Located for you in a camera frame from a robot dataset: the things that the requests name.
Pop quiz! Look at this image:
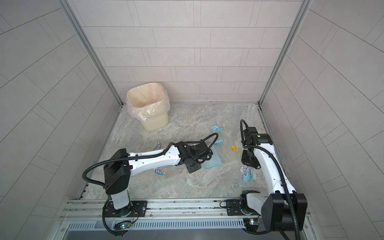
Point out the white checked paper scrap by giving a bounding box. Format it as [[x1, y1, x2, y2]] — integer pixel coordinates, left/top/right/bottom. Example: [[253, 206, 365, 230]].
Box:
[[153, 142, 161, 151]]

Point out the cyan white paper scrap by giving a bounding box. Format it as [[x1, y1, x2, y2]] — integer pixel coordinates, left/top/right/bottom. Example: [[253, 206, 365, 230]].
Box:
[[240, 166, 252, 183]]

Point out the right circuit board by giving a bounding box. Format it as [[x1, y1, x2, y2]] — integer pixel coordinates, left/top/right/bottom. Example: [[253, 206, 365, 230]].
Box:
[[243, 219, 264, 235]]

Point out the grey-green hand brush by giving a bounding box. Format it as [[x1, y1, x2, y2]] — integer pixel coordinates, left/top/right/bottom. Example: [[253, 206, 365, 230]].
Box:
[[252, 168, 257, 180]]

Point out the white blue-red paper scrap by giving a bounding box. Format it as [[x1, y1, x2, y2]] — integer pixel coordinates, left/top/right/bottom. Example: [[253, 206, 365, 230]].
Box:
[[154, 169, 165, 177]]

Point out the lower cyan paper scrap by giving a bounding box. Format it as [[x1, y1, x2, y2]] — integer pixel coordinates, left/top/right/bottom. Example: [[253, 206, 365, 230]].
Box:
[[214, 139, 223, 145]]

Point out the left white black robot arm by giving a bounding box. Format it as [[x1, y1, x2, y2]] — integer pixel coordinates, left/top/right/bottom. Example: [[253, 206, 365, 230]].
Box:
[[82, 133, 219, 237]]

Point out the left circuit board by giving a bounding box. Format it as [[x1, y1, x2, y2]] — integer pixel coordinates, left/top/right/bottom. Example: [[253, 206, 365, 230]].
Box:
[[114, 221, 132, 231]]

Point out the beige trash bin with bag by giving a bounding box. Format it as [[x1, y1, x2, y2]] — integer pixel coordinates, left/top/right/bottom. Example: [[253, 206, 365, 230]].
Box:
[[127, 83, 170, 132]]

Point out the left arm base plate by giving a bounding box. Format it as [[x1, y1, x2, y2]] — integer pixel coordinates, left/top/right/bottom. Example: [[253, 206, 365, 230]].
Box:
[[104, 201, 148, 218]]

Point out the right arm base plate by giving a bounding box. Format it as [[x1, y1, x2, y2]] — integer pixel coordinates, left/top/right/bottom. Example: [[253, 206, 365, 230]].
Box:
[[225, 200, 252, 216]]

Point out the circuit board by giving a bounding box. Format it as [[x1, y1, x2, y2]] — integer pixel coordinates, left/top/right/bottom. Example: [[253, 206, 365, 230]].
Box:
[[114, 221, 132, 231], [243, 219, 264, 235]]

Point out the aluminium mounting rail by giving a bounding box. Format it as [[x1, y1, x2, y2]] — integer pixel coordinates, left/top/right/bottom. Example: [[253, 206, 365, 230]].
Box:
[[58, 197, 310, 221]]

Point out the grey-green plastic dustpan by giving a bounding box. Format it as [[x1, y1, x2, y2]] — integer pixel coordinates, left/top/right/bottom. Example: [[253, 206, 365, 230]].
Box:
[[201, 146, 222, 170]]

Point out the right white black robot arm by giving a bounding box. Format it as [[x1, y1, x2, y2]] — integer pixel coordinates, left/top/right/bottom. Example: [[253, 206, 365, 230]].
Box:
[[240, 120, 308, 240]]

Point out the upper cyan paper scrap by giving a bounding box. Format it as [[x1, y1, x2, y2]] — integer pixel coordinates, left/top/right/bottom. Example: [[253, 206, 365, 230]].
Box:
[[211, 126, 223, 132]]

